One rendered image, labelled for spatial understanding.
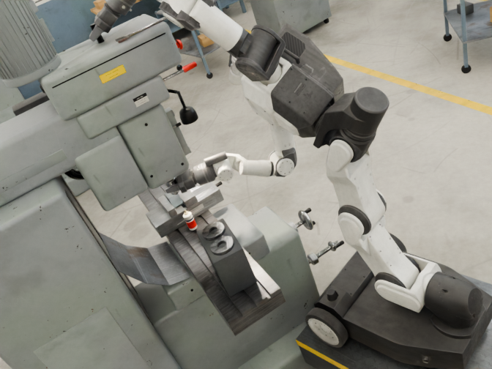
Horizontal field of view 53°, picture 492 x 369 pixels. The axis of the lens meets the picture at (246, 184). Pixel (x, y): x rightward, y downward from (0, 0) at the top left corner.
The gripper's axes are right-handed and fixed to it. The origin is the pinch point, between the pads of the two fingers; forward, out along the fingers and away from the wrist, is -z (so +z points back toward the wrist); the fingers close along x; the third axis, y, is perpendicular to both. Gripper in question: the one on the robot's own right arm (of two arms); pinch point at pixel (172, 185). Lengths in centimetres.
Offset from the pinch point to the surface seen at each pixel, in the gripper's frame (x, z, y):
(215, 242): 36.5, 12.2, 7.8
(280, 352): 19, 14, 104
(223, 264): 44.9, 12.8, 11.8
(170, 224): -6.6, -10.7, 23.2
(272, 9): -428, 119, 75
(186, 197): -13.3, 0.5, 16.7
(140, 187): 15.5, -8.2, -13.8
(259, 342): 14, 6, 97
